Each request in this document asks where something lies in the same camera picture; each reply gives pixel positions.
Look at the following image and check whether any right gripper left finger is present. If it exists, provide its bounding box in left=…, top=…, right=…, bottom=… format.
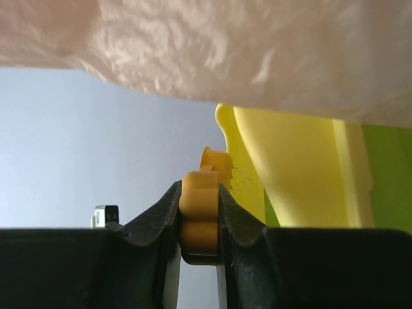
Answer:
left=1, top=182, right=182, bottom=308

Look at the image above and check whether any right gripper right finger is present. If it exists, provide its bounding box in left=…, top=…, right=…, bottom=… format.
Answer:
left=217, top=187, right=411, bottom=308

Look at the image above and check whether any orange litter scoop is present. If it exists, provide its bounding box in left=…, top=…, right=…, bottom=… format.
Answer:
left=178, top=147, right=233, bottom=266

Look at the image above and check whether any yellow green litter box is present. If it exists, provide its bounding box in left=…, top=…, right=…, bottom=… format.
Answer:
left=215, top=104, right=411, bottom=232

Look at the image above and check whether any bin with pink bag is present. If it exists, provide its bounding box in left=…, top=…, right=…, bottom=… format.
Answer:
left=1, top=1, right=411, bottom=127

